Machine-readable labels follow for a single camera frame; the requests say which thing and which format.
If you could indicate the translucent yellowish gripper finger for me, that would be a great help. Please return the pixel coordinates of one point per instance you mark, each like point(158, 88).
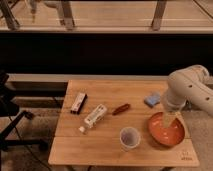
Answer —
point(168, 118)

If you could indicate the red chili pepper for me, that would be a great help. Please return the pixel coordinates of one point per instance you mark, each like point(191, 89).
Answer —
point(121, 109)

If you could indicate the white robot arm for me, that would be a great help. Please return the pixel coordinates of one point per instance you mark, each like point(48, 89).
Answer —
point(188, 84)

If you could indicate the orange red bowl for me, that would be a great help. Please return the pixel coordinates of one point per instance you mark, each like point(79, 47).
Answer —
point(168, 136)

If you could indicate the blue sponge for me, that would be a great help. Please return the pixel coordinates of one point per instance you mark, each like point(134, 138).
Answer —
point(152, 100)

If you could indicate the wooden table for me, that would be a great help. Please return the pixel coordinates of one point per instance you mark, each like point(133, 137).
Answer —
point(100, 146)

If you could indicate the clear plastic bottle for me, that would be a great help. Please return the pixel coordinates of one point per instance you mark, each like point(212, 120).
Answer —
point(97, 114)

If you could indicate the black and white box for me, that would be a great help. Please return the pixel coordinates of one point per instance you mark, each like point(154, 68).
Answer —
point(78, 103)

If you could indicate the black chair base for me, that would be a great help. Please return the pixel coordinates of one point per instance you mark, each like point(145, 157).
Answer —
point(9, 108)

